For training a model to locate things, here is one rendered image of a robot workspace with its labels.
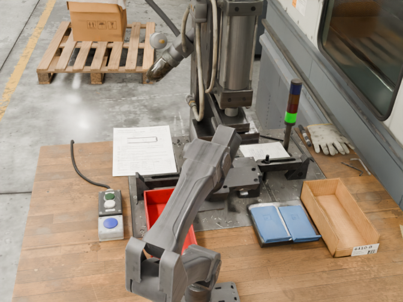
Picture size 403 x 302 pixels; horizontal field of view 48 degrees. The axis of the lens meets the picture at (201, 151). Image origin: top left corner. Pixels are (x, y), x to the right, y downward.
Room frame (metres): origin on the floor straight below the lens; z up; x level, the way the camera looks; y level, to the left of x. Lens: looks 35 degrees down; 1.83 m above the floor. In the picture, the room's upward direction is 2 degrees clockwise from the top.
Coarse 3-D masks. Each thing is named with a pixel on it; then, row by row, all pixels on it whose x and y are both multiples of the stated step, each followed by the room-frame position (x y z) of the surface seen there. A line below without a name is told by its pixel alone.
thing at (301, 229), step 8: (280, 208) 1.01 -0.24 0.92; (288, 208) 1.01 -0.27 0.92; (296, 208) 1.01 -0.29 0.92; (288, 216) 0.97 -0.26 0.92; (304, 216) 0.98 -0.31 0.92; (288, 224) 0.94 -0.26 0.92; (296, 224) 0.94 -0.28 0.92; (304, 224) 0.94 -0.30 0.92; (296, 232) 0.91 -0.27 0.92; (304, 232) 0.91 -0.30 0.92; (312, 232) 0.91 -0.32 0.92; (296, 240) 0.87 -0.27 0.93; (304, 240) 0.88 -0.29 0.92
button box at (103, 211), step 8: (72, 144) 1.32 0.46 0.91; (72, 152) 1.27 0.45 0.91; (72, 160) 1.23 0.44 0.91; (80, 176) 1.15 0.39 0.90; (96, 184) 1.11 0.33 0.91; (104, 192) 1.04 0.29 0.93; (112, 192) 1.04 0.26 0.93; (120, 192) 1.04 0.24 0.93; (104, 200) 1.01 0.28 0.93; (120, 200) 1.01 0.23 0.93; (104, 208) 0.97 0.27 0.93; (112, 208) 0.97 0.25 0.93; (120, 208) 0.97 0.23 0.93; (104, 216) 0.95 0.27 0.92
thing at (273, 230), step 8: (256, 208) 1.01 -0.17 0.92; (264, 208) 1.01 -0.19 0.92; (272, 208) 1.01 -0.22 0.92; (256, 216) 0.97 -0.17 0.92; (272, 216) 0.97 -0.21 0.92; (264, 224) 0.94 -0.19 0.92; (272, 224) 0.94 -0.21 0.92; (280, 224) 0.94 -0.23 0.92; (264, 232) 0.90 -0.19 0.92; (272, 232) 0.91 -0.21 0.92; (280, 232) 0.91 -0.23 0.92; (264, 240) 0.88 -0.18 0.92; (272, 240) 0.87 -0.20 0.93; (280, 240) 0.88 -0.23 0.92
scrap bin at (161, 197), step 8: (144, 192) 1.01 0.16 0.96; (152, 192) 1.02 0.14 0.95; (160, 192) 1.03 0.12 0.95; (168, 192) 1.03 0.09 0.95; (144, 200) 1.01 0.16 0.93; (152, 200) 1.02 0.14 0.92; (160, 200) 1.03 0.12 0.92; (168, 200) 1.03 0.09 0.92; (152, 208) 1.01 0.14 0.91; (160, 208) 1.01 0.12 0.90; (152, 216) 0.97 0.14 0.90; (152, 224) 0.94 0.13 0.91; (192, 224) 0.89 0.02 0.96; (192, 232) 0.86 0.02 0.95; (192, 240) 0.86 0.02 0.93; (184, 248) 0.85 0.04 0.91; (152, 256) 0.78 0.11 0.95
